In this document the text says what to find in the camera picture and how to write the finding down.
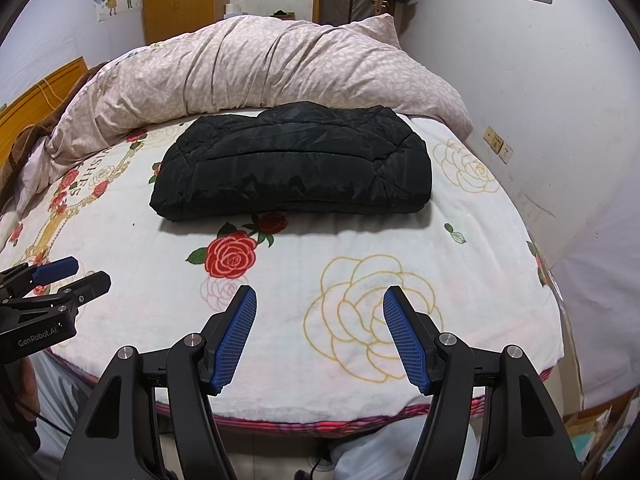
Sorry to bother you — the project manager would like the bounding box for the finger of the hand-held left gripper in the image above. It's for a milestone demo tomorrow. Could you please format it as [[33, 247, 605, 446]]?
[[7, 271, 112, 319], [0, 256, 80, 297]]

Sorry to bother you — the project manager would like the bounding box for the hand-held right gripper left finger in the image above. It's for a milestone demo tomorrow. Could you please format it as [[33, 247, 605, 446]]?
[[57, 284, 258, 480]]

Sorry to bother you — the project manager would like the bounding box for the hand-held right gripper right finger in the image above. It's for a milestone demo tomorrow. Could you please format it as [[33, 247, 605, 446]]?
[[382, 285, 583, 480]]

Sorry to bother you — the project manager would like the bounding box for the black puffer jacket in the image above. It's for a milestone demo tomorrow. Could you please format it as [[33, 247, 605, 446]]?
[[149, 101, 433, 222]]

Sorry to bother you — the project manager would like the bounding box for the person's left hand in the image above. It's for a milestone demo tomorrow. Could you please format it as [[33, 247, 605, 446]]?
[[21, 357, 40, 413]]

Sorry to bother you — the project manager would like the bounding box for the person's left leg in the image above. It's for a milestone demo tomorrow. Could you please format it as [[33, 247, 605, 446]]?
[[32, 352, 108, 441]]

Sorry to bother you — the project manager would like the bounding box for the person's leg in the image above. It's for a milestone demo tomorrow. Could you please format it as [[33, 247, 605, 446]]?
[[32, 352, 108, 441], [330, 415, 476, 480]]

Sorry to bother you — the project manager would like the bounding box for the rose print blanket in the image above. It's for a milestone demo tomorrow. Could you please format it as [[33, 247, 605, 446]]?
[[0, 110, 566, 433]]

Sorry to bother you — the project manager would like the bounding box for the person's right leg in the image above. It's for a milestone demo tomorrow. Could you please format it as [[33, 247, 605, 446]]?
[[330, 415, 476, 480]]

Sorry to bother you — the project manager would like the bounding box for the brown fleece cloth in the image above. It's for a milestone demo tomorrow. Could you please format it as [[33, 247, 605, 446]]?
[[10, 67, 98, 173]]

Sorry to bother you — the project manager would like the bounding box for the wooden headboard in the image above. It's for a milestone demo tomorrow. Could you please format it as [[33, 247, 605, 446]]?
[[0, 56, 90, 171]]

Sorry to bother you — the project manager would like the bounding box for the cardboard box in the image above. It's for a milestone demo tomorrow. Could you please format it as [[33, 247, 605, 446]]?
[[562, 385, 640, 480]]

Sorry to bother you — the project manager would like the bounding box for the pink patterned duvet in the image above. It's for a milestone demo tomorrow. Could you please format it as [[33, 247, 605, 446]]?
[[22, 14, 474, 196]]

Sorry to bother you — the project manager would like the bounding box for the wooden wardrobe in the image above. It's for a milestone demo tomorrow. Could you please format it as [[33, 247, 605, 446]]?
[[142, 0, 231, 46]]

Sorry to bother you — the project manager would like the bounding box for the black cable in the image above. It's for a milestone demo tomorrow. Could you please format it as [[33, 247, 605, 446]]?
[[20, 400, 71, 433], [295, 452, 332, 480]]

